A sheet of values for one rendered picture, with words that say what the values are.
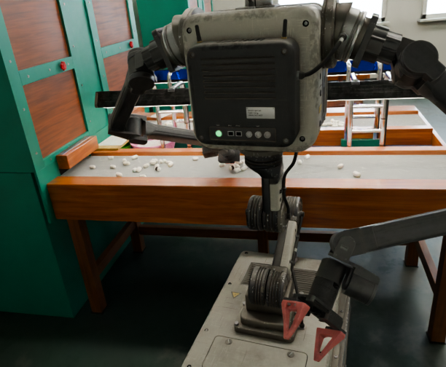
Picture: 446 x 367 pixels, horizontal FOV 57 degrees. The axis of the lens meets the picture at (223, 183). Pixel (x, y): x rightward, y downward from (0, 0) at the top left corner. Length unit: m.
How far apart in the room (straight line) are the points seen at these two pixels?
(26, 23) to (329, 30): 1.43
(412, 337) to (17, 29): 2.19
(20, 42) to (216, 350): 1.47
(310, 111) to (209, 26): 0.31
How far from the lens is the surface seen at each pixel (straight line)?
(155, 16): 4.73
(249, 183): 1.73
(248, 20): 1.00
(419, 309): 2.34
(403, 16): 7.03
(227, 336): 1.44
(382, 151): 2.09
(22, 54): 2.03
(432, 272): 2.17
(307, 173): 1.87
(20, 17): 2.07
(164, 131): 1.64
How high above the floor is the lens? 1.49
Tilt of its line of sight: 24 degrees down
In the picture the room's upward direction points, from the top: 5 degrees counter-clockwise
